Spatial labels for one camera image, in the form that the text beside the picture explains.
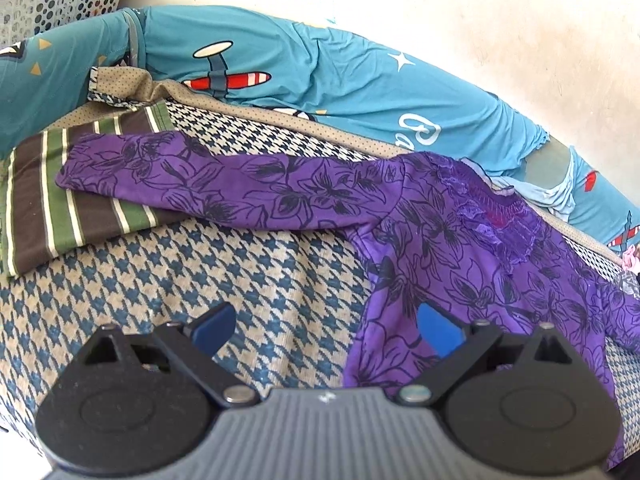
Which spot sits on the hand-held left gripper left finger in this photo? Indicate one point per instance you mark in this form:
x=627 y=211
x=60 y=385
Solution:
x=215 y=326

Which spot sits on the grey patterned cloth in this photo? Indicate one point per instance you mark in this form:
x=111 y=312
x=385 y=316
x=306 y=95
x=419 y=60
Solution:
x=630 y=282

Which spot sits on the blue pillow with red print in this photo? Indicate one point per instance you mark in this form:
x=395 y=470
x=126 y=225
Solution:
x=605 y=210

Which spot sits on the white perforated plastic basket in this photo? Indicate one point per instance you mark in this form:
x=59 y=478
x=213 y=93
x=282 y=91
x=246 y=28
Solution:
x=60 y=0

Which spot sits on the brown green striped folded garment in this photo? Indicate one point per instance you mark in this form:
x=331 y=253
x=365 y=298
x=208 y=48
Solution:
x=35 y=210

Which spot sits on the grey green headboard panel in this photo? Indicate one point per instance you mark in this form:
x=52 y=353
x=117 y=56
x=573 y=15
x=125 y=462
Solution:
x=550 y=162

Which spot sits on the light blue cloth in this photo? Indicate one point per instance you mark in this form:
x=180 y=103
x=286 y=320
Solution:
x=545 y=197

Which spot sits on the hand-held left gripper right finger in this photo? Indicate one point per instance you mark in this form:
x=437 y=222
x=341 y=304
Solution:
x=440 y=329

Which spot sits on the teal pillow with yellow triangles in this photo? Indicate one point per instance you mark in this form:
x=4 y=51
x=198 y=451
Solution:
x=50 y=85

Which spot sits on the purple floral top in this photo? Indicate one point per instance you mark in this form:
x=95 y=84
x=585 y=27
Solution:
x=425 y=260

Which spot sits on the blue beige houndstooth blanket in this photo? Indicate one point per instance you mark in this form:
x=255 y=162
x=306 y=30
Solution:
x=225 y=270

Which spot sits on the pink cloth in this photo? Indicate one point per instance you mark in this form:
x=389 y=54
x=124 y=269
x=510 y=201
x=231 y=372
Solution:
x=631 y=258

